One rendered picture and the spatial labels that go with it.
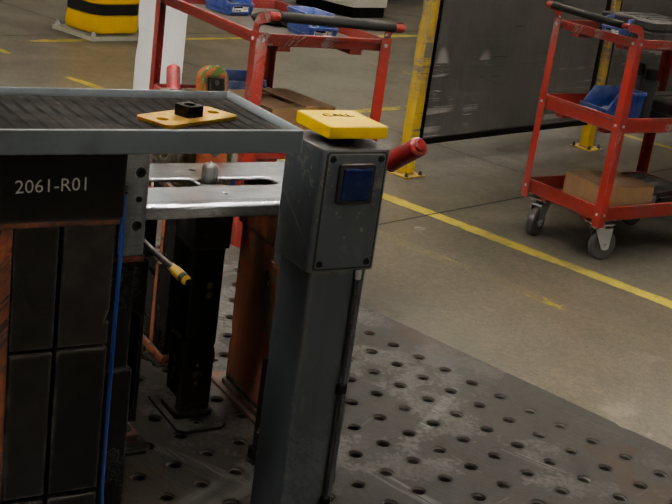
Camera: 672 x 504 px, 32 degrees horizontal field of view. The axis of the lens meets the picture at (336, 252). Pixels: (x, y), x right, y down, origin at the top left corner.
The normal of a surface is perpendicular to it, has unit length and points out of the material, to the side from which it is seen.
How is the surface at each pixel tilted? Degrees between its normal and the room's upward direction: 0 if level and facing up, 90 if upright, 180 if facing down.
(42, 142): 90
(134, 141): 90
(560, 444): 0
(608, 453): 0
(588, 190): 90
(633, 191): 90
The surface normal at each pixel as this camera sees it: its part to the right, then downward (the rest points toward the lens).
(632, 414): 0.13, -0.94
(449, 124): 0.73, 0.25
